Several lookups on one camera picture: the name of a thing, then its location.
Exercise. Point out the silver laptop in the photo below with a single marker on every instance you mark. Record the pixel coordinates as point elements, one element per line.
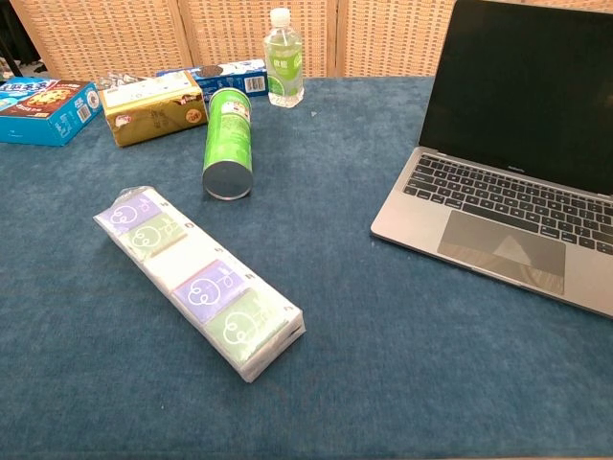
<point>498,191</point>

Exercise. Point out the blue table cloth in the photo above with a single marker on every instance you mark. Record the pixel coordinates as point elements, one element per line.
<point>335,335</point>

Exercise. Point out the long pocket tissue multipack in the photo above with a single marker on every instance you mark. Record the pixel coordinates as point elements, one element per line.
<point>201,282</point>

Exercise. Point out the green chips can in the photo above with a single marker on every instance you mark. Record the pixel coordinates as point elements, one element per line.
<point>229,139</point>

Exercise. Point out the clear bottle green label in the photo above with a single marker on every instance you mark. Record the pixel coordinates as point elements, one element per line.
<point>284,72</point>

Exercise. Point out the blue Oreo cookie box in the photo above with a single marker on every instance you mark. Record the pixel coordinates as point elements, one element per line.
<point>239,76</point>

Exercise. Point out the yellow snack box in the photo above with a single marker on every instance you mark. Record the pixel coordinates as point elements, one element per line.
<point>151,112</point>

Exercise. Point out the wicker folding screen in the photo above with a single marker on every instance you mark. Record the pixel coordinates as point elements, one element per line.
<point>191,33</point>

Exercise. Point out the blue chocolate cookie box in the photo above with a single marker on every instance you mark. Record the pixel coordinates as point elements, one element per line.
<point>43,112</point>

